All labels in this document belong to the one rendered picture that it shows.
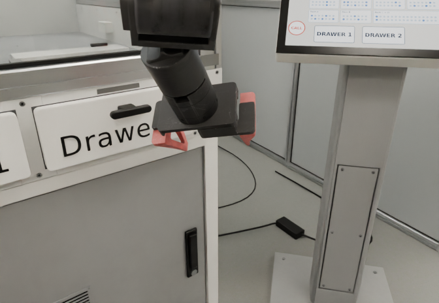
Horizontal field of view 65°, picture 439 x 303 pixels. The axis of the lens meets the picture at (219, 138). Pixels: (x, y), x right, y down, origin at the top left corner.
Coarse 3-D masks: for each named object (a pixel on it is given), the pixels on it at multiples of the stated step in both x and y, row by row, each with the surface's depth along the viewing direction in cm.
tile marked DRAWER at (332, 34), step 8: (320, 32) 83; (328, 32) 83; (336, 32) 82; (344, 32) 82; (352, 32) 82; (320, 40) 82; (328, 40) 82; (336, 40) 82; (344, 40) 81; (352, 40) 81
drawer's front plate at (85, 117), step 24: (120, 96) 61; (144, 96) 64; (48, 120) 55; (72, 120) 58; (96, 120) 60; (120, 120) 63; (144, 120) 66; (48, 144) 57; (72, 144) 59; (96, 144) 62; (120, 144) 64; (144, 144) 67; (48, 168) 58
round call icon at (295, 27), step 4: (288, 20) 85; (292, 20) 85; (296, 20) 85; (300, 20) 85; (304, 20) 85; (288, 24) 85; (292, 24) 85; (296, 24) 85; (300, 24) 85; (304, 24) 84; (288, 28) 85; (292, 28) 85; (296, 28) 84; (300, 28) 84; (304, 28) 84; (288, 32) 84; (292, 32) 84; (296, 32) 84; (300, 32) 84; (304, 32) 84
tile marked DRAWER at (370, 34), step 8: (368, 32) 81; (376, 32) 81; (384, 32) 80; (392, 32) 80; (400, 32) 80; (368, 40) 80; (376, 40) 80; (384, 40) 80; (392, 40) 79; (400, 40) 79
